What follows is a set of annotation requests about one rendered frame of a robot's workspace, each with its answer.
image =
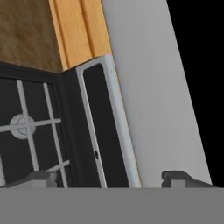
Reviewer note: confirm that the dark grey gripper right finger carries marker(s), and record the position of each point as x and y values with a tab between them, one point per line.
175	179

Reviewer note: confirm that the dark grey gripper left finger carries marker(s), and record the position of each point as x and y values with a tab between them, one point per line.
40	180

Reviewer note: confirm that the black hob with grey grates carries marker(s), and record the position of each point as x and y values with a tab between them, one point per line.
40	145

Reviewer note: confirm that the light wooden cupboard front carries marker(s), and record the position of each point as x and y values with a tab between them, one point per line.
78	32

